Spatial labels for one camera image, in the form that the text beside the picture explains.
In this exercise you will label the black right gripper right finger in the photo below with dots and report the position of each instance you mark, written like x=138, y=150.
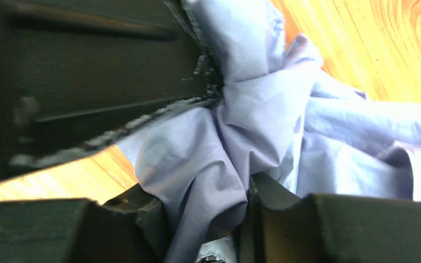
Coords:
x=281, y=227

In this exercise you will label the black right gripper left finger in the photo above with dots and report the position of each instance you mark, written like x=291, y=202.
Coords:
x=131, y=227

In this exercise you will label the lavender folding umbrella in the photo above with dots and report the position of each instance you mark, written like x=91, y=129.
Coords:
x=280, y=113

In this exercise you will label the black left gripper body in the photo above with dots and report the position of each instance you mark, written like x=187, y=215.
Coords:
x=77, y=76

